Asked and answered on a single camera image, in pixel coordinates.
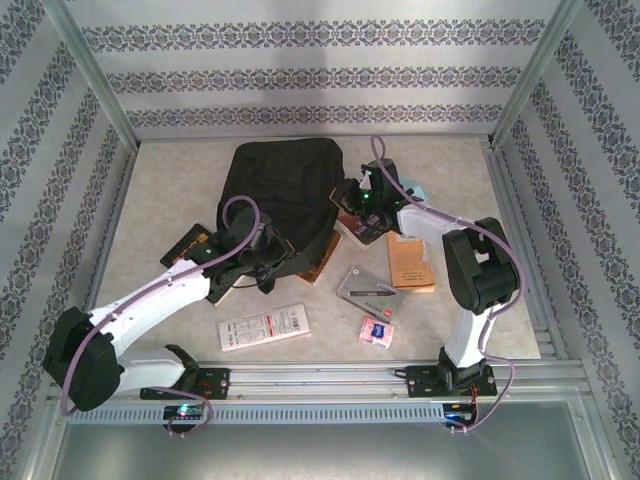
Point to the dark Three Days To See book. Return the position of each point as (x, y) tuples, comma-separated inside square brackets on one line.
[(362, 230)]

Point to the light blue case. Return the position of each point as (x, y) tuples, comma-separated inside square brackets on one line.
[(414, 189)]

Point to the blue and orange illustrated book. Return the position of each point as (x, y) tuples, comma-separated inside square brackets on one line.
[(320, 260)]

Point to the black backpack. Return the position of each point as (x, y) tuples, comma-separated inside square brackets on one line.
[(280, 190)]

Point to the black book with antler print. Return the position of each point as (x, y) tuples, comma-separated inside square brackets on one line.
[(182, 246)]

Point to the white ruler set package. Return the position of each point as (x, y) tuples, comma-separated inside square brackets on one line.
[(262, 327)]

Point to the tan paperback book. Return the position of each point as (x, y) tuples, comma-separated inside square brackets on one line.
[(410, 262)]

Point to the grey pen box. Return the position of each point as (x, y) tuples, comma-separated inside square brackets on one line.
[(370, 290)]

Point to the pink eraser packet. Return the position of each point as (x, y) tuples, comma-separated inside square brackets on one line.
[(376, 331)]

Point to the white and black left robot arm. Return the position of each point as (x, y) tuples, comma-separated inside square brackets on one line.
[(150, 300)]

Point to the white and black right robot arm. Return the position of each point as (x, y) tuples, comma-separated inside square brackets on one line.
[(467, 335)]

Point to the left controller board green light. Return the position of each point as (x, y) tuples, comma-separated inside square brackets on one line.
[(184, 412)]

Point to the grey metal front panel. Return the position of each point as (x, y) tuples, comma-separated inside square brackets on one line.
[(320, 455)]

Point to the right controller board blue light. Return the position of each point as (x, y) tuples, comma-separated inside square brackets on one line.
[(457, 416)]

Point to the aluminium left side rail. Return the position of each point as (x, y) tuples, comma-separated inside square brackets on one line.
[(116, 210)]

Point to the aluminium mounting rail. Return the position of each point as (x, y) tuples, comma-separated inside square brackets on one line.
[(320, 382)]

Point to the aluminium right side rail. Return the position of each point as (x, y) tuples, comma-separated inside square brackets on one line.
[(511, 200)]

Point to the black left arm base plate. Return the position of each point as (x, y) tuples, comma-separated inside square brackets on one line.
[(220, 382)]

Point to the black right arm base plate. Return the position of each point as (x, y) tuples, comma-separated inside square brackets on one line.
[(420, 382)]

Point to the aluminium right frame post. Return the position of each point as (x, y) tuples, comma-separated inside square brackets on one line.
[(537, 65)]

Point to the aluminium frame post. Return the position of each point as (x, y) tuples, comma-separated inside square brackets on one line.
[(537, 65), (89, 65)]

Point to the aluminium left frame post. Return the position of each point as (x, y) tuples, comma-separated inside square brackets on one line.
[(89, 65)]

